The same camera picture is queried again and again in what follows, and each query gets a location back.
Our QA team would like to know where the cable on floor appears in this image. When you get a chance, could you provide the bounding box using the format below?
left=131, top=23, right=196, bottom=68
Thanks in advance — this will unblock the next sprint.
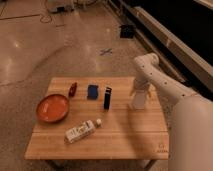
left=39, top=0, right=54, bottom=24

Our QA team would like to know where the small red toy car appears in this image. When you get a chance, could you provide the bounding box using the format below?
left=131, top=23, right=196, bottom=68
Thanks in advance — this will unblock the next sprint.
left=68, top=82, right=77, bottom=97

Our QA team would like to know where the wooden table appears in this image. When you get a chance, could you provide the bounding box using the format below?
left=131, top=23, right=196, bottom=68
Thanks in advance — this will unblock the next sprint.
left=25, top=77, right=169, bottom=160

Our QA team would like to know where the equipment base on floor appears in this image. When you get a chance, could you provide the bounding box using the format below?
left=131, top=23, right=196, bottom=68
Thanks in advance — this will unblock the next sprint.
left=44, top=0, right=98, bottom=13

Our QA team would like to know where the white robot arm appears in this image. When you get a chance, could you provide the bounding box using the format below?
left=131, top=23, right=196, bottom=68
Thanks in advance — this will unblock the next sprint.
left=132, top=53, right=213, bottom=171

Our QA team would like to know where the long grey wall rail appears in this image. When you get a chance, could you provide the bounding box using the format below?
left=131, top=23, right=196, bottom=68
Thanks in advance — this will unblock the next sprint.
left=106, top=0, right=213, bottom=91

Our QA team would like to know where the white ceramic cup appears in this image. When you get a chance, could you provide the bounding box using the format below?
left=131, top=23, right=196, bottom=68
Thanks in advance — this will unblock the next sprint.
left=131, top=90, right=147, bottom=110

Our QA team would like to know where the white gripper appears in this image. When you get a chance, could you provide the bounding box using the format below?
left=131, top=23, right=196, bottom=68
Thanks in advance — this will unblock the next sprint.
left=130, top=79, right=150, bottom=98

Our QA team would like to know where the black box on floor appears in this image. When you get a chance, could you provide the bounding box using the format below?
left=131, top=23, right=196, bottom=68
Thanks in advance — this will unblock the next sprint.
left=120, top=25, right=135, bottom=38

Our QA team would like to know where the orange bowl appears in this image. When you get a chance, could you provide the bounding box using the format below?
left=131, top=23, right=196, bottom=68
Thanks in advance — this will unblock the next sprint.
left=36, top=94, right=69, bottom=123

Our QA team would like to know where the blue sponge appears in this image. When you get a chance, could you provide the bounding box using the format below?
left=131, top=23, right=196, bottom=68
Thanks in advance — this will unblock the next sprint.
left=87, top=85, right=98, bottom=100

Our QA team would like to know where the white plastic bottle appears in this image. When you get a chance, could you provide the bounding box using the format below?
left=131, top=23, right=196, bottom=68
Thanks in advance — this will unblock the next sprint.
left=65, top=119, right=102, bottom=143

